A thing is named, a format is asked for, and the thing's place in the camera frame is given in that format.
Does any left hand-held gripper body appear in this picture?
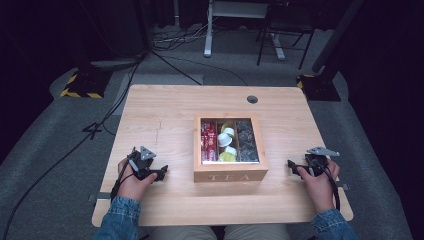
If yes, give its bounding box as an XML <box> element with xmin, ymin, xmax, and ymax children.
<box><xmin>127</xmin><ymin>145</ymin><xmax>158</xmax><ymax>182</ymax></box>

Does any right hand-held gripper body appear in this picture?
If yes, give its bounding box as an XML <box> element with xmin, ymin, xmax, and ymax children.
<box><xmin>304</xmin><ymin>146</ymin><xmax>341</xmax><ymax>178</ymax></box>

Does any wooden tea box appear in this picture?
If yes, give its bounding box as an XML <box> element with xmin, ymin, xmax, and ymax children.
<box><xmin>193</xmin><ymin>112</ymin><xmax>270</xmax><ymax>184</ymax></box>

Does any person's left hand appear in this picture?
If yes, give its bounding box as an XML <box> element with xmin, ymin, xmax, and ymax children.
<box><xmin>117</xmin><ymin>158</ymin><xmax>158</xmax><ymax>202</ymax></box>

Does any person's right hand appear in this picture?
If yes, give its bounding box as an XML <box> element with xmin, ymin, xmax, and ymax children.
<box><xmin>296</xmin><ymin>159</ymin><xmax>340</xmax><ymax>214</ymax></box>

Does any pile of dark capsules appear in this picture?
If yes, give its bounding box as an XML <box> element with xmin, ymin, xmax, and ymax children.
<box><xmin>235</xmin><ymin>120</ymin><xmax>260</xmax><ymax>163</ymax></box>

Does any bunch of red tea packets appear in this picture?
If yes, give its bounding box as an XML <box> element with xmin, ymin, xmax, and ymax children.
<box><xmin>200</xmin><ymin>120</ymin><xmax>220</xmax><ymax>163</ymax></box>

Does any person's left leg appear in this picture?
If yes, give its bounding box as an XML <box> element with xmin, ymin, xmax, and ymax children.
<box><xmin>143</xmin><ymin>224</ymin><xmax>218</xmax><ymax>240</ymax></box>

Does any person's leg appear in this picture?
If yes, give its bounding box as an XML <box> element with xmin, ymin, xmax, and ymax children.
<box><xmin>223</xmin><ymin>223</ymin><xmax>292</xmax><ymax>240</ymax></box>
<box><xmin>143</xmin><ymin>224</ymin><xmax>218</xmax><ymax>240</ymax></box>

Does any person's right leg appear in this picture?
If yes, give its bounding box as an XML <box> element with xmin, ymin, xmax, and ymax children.
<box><xmin>223</xmin><ymin>223</ymin><xmax>292</xmax><ymax>240</ymax></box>

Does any black yellow striped stand base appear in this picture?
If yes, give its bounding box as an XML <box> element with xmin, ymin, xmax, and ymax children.
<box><xmin>296</xmin><ymin>73</ymin><xmax>342</xmax><ymax>102</ymax></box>
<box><xmin>59</xmin><ymin>68</ymin><xmax>113</xmax><ymax>100</ymax></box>

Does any black slanted pole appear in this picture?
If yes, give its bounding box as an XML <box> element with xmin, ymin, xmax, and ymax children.
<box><xmin>311</xmin><ymin>0</ymin><xmax>365</xmax><ymax>75</ymax></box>

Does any black chair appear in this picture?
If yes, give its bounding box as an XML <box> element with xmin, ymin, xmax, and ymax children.
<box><xmin>256</xmin><ymin>0</ymin><xmax>316</xmax><ymax>71</ymax></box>

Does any right hand-held gripper cable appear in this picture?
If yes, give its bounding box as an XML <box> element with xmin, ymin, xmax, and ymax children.
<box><xmin>319</xmin><ymin>162</ymin><xmax>341</xmax><ymax>212</ymax></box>

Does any hand-held gripper cable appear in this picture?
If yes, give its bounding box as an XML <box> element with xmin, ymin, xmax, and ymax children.
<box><xmin>319</xmin><ymin>162</ymin><xmax>341</xmax><ymax>212</ymax></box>
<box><xmin>110</xmin><ymin>159</ymin><xmax>135</xmax><ymax>202</ymax></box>

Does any left hand-held gripper cable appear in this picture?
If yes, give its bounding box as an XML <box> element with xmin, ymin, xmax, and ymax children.
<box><xmin>110</xmin><ymin>159</ymin><xmax>135</xmax><ymax>202</ymax></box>

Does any long black floor cable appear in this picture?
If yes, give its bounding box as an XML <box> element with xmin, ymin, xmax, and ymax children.
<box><xmin>2</xmin><ymin>54</ymin><xmax>145</xmax><ymax>240</ymax></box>

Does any thin black floor cable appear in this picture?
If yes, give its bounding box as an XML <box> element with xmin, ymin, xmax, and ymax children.
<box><xmin>166</xmin><ymin>54</ymin><xmax>248</xmax><ymax>87</ymax></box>

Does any bundle of floor cables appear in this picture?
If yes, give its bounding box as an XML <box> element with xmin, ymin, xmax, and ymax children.
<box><xmin>152</xmin><ymin>24</ymin><xmax>209</xmax><ymax>52</ymax></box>

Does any white desk frame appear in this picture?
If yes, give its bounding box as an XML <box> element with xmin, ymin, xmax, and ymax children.
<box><xmin>203</xmin><ymin>0</ymin><xmax>287</xmax><ymax>61</ymax></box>

